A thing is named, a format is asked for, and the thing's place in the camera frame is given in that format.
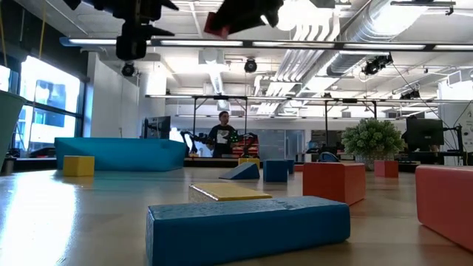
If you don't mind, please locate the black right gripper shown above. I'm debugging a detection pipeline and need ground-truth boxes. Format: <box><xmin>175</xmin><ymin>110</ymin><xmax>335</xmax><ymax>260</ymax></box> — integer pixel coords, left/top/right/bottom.
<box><xmin>216</xmin><ymin>0</ymin><xmax>285</xmax><ymax>37</ymax></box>

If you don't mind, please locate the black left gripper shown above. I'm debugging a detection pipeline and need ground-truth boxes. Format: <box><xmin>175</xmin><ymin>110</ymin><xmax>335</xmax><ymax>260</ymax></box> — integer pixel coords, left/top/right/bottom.
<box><xmin>62</xmin><ymin>0</ymin><xmax>180</xmax><ymax>38</ymax></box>

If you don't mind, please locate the red cube block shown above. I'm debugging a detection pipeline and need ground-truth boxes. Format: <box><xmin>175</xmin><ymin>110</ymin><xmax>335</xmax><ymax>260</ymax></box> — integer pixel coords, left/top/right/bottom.
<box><xmin>373</xmin><ymin>160</ymin><xmax>400</xmax><ymax>179</ymax></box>
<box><xmin>203</xmin><ymin>11</ymin><xmax>232</xmax><ymax>40</ymax></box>

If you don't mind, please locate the blue wedge block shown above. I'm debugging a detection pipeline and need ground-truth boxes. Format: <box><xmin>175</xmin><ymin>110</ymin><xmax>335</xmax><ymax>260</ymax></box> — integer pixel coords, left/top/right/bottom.
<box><xmin>218</xmin><ymin>161</ymin><xmax>261</xmax><ymax>181</ymax></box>

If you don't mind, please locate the blue cube block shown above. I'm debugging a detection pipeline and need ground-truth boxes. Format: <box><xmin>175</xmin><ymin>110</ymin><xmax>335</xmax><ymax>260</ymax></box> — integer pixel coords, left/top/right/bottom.
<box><xmin>262</xmin><ymin>159</ymin><xmax>289</xmax><ymax>183</ymax></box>

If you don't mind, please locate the yellow rectangular block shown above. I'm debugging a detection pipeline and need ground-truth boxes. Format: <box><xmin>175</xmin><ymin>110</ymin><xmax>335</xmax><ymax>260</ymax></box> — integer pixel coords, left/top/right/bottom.
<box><xmin>188</xmin><ymin>183</ymin><xmax>273</xmax><ymax>203</ymax></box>

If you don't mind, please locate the white LED light bar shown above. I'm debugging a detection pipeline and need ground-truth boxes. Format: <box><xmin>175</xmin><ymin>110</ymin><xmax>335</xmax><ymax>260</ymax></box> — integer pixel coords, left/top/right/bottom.
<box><xmin>58</xmin><ymin>35</ymin><xmax>473</xmax><ymax>52</ymax></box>

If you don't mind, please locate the black computer monitor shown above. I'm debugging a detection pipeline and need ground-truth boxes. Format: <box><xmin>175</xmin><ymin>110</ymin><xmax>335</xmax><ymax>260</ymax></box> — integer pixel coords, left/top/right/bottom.
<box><xmin>142</xmin><ymin>115</ymin><xmax>172</xmax><ymax>140</ymax></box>
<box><xmin>405</xmin><ymin>116</ymin><xmax>445</xmax><ymax>147</ymax></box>

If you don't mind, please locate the person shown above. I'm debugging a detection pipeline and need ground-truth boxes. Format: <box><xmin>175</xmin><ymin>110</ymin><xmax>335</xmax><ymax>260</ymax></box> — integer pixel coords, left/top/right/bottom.
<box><xmin>208</xmin><ymin>110</ymin><xmax>237</xmax><ymax>159</ymax></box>

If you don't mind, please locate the blue plastic bin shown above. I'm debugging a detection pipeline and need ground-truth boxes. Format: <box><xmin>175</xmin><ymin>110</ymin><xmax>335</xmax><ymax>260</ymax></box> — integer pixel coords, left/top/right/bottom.
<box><xmin>54</xmin><ymin>137</ymin><xmax>188</xmax><ymax>173</ymax></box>

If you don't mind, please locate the blue chair back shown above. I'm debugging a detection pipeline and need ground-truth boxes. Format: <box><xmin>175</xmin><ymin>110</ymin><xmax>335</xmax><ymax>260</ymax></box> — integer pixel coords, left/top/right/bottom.
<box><xmin>318</xmin><ymin>151</ymin><xmax>340</xmax><ymax>163</ymax></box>

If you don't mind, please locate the yellow cube block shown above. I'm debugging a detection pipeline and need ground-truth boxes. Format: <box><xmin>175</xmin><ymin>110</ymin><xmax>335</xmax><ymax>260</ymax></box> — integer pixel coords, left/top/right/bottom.
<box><xmin>62</xmin><ymin>155</ymin><xmax>95</xmax><ymax>177</ymax></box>

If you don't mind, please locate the artificial green potted plant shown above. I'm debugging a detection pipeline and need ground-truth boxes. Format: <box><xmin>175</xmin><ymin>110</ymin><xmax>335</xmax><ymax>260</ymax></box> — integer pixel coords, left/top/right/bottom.
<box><xmin>341</xmin><ymin>117</ymin><xmax>406</xmax><ymax>171</ymax></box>

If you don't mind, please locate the green plastic bin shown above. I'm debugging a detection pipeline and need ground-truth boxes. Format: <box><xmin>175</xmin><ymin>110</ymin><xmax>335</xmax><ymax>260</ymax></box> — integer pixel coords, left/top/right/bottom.
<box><xmin>0</xmin><ymin>90</ymin><xmax>27</xmax><ymax>171</ymax></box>

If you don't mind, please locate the long blue block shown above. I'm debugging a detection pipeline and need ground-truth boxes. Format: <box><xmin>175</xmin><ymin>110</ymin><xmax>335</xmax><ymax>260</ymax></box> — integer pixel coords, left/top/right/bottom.
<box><xmin>146</xmin><ymin>195</ymin><xmax>352</xmax><ymax>266</ymax></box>

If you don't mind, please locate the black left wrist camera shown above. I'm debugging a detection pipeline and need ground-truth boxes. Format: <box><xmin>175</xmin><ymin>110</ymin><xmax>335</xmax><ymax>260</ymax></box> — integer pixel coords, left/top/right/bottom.
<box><xmin>115</xmin><ymin>20</ymin><xmax>149</xmax><ymax>62</ymax></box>

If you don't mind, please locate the black gantry frame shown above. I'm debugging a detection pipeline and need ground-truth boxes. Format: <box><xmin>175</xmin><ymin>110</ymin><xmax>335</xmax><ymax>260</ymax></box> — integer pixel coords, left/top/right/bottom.
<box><xmin>191</xmin><ymin>95</ymin><xmax>248</xmax><ymax>149</ymax></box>
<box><xmin>324</xmin><ymin>98</ymin><xmax>378</xmax><ymax>123</ymax></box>

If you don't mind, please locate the silver ventilation duct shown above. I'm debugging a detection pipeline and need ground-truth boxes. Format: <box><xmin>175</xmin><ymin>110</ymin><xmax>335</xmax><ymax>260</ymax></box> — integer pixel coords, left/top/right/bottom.
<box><xmin>327</xmin><ymin>0</ymin><xmax>429</xmax><ymax>77</ymax></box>

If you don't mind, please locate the black ceiling camera cluster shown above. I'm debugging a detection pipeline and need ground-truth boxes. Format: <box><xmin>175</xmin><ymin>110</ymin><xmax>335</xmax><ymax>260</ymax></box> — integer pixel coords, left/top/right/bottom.
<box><xmin>361</xmin><ymin>53</ymin><xmax>394</xmax><ymax>77</ymax></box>

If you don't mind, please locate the black aluminium table frame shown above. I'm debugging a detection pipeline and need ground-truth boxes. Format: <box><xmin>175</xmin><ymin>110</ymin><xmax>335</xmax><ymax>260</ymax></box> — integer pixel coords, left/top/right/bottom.
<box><xmin>0</xmin><ymin>157</ymin><xmax>473</xmax><ymax>174</ymax></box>

